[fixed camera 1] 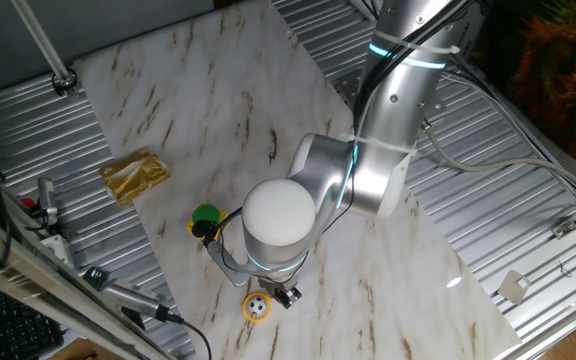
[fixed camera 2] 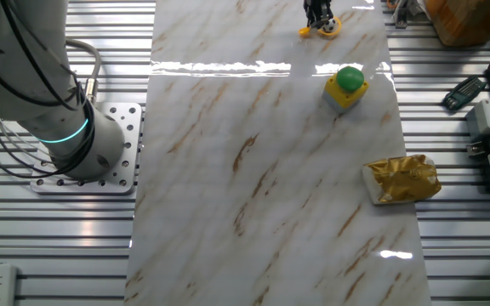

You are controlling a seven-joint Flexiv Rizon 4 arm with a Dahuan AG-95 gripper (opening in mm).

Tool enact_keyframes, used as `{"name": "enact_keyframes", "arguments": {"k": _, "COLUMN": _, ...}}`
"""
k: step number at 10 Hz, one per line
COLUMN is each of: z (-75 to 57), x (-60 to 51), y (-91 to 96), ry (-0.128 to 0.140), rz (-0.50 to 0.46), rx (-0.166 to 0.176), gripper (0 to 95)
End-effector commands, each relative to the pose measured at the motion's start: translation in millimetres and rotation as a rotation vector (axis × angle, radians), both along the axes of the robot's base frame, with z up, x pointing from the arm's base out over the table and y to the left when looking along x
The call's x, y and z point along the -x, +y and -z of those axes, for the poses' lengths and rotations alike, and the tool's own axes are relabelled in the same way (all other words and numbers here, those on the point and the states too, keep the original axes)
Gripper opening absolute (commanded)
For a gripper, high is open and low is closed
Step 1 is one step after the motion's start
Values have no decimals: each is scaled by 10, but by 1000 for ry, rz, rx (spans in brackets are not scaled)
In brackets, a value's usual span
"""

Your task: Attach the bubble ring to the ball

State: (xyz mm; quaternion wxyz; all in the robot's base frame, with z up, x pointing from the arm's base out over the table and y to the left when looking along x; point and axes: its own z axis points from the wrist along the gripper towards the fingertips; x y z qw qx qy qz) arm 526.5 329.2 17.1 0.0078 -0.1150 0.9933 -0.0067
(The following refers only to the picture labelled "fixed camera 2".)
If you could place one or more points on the white marble pattern sheet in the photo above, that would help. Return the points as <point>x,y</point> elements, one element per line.
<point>228,191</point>

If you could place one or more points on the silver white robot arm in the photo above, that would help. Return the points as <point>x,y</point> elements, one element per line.
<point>15,64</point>

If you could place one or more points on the yellow box green push button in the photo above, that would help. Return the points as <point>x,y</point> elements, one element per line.
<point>349,78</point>

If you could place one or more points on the gold foil packet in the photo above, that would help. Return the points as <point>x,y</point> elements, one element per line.
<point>402,178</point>

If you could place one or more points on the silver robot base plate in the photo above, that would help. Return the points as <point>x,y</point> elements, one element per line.
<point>126,127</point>

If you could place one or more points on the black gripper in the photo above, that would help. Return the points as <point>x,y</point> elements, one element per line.
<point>317,4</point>

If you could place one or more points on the grey metal clamp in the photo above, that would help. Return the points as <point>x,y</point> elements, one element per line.
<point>400,17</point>

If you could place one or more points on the brown cardboard box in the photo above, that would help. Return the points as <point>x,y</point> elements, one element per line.
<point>466,21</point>

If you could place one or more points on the green bit set case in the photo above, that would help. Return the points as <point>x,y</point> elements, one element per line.
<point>464,92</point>

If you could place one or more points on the small silver metal device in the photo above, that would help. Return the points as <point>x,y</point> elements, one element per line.
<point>476,149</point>

